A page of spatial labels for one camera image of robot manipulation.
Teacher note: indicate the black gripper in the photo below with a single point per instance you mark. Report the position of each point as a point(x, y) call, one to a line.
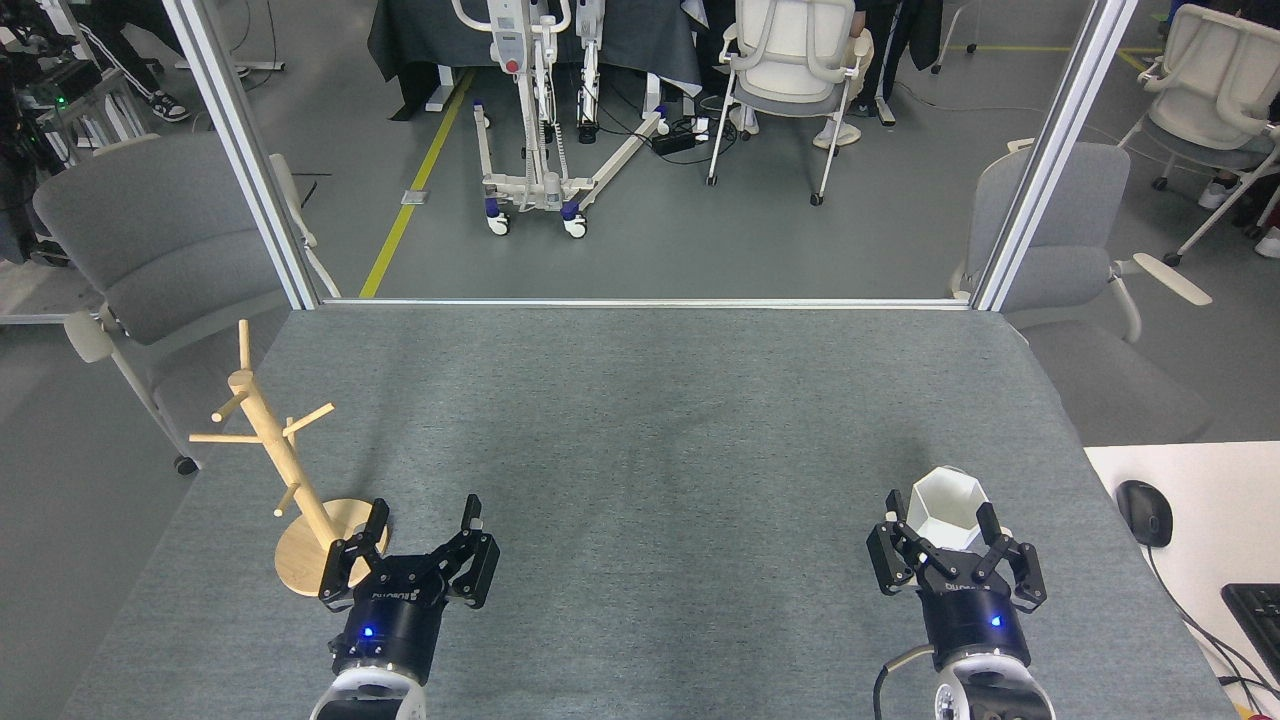
point(970, 625)
point(395, 620)

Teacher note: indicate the white hexagonal cup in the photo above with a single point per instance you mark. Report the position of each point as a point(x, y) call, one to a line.
point(945, 505)

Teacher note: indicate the wooden cup rack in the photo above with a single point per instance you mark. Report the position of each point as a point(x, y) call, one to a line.
point(330, 560)

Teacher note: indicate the black equipment rack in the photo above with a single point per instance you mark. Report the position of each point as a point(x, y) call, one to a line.
point(60, 80)

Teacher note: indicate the black computer mouse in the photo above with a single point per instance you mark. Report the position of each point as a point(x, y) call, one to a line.
point(1145, 512)

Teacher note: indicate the white desk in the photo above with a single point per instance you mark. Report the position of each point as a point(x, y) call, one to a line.
point(1220, 500)

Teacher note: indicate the black keyboard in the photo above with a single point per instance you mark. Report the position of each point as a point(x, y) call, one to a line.
point(1260, 620)

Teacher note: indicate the grey upholstered chair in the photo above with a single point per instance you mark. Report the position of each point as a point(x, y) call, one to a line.
point(1060, 250)
point(160, 240)

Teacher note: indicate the metal floor plate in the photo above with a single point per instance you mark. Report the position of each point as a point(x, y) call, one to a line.
point(415, 197)

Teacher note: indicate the person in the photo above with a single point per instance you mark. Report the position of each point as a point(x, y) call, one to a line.
point(1215, 195)
point(900, 40)
point(838, 135)
point(150, 70)

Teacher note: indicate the white stand on wheels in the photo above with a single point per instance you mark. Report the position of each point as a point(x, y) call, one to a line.
point(525, 100)

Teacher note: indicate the black power strip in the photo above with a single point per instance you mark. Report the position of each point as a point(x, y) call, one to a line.
point(675, 140)

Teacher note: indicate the white mesh office chair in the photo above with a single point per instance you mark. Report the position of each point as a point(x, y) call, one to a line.
point(1215, 90)
point(795, 50)

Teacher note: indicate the table with dark cloth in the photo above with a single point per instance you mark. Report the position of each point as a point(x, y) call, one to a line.
point(430, 30)

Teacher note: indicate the silver table edge rail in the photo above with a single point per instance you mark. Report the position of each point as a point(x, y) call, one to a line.
point(650, 303)

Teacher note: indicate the silver frame post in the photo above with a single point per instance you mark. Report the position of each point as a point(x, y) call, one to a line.
point(245, 150)
point(1057, 150)

